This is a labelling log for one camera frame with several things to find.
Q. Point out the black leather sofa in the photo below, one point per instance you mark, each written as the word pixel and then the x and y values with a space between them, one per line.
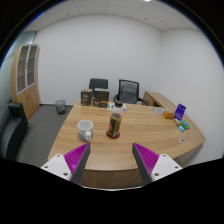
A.
pixel 11 131

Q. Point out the small blue box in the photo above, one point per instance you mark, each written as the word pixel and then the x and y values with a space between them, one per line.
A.
pixel 181 128

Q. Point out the purple standing sign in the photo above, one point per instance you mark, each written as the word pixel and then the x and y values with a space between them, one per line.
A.
pixel 180 111

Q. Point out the large brown carton box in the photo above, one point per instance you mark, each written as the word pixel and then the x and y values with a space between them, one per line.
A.
pixel 100 98

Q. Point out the small yellow box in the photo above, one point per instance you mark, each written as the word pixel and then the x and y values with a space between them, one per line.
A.
pixel 176 121

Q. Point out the grey mesh waste bin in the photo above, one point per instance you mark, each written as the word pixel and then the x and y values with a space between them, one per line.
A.
pixel 60 107

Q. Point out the clear black-capped drink bottle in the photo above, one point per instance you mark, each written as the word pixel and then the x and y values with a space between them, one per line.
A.
pixel 114 125

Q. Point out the wooden glass-door cabinet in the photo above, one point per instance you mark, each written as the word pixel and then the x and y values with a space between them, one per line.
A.
pixel 28 100

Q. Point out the white green pamphlet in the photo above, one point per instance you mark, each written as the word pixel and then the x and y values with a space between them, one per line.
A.
pixel 124 107

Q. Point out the round clear glass dish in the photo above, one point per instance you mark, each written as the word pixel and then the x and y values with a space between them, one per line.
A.
pixel 158 110

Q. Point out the dark padded office chair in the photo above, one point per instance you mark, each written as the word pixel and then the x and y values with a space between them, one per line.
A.
pixel 98 83

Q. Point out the white mug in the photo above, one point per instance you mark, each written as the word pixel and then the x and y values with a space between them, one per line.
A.
pixel 84 128

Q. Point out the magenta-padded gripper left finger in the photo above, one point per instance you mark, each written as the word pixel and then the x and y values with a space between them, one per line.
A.
pixel 76 159

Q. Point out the orange cardboard box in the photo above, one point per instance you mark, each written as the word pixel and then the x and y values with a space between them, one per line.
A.
pixel 168 114

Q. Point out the black mesh office chair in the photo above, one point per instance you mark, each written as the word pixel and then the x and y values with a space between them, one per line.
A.
pixel 129 92

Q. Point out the green flat box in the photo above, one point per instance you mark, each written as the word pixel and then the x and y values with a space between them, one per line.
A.
pixel 184 125

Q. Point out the wooden side desk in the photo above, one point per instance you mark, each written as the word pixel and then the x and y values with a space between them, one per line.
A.
pixel 156 98

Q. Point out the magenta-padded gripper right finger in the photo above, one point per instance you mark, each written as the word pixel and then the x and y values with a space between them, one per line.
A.
pixel 147 160

